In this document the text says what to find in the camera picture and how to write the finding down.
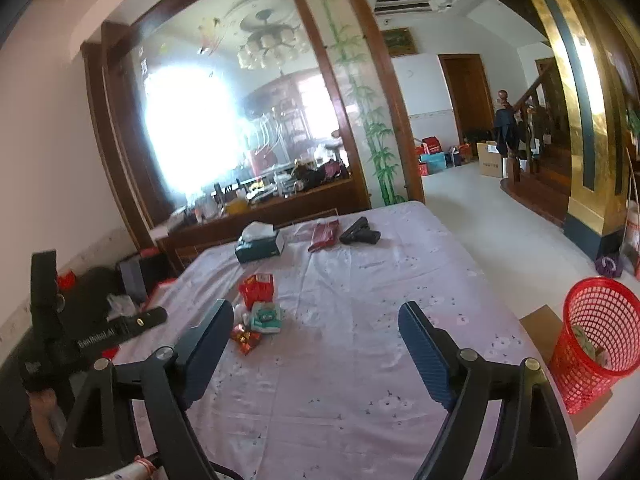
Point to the flat cardboard sheet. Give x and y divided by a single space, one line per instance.
542 327

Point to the black handheld device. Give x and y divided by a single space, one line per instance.
360 232

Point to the wooden door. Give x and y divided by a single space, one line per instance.
465 100

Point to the chandelier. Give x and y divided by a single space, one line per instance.
272 45

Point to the dark green tissue box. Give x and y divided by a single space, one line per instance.
260 246

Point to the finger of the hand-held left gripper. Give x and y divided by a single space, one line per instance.
45 285
142 321

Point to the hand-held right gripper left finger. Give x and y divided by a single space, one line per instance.
210 347

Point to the wooden counter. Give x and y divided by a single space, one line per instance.
300 205

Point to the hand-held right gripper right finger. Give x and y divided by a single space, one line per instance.
425 355

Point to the torn red carton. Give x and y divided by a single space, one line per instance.
257 289

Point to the shiny red wrapper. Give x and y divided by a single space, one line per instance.
246 339

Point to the red foil packet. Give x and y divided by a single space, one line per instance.
322 235

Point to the red gift boxes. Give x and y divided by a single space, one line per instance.
430 155

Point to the cardboard box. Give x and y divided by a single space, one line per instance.
489 160

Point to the bamboo wall painting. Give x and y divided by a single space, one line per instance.
360 110

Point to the teal packet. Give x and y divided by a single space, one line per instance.
267 317

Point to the purple bag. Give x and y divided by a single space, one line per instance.
609 266

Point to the dark gift bag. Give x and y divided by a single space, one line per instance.
145 275

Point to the pile of assorted clutter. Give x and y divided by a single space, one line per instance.
300 175

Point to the wooden staircase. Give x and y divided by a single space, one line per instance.
537 180

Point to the framed picture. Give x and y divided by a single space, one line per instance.
399 42

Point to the gold pillar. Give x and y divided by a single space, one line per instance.
575 85

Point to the person's left forearm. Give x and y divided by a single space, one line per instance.
42 420

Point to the red plastic mesh basket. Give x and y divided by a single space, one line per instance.
600 330

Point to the lilac floral tablecloth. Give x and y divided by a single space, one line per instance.
350 285

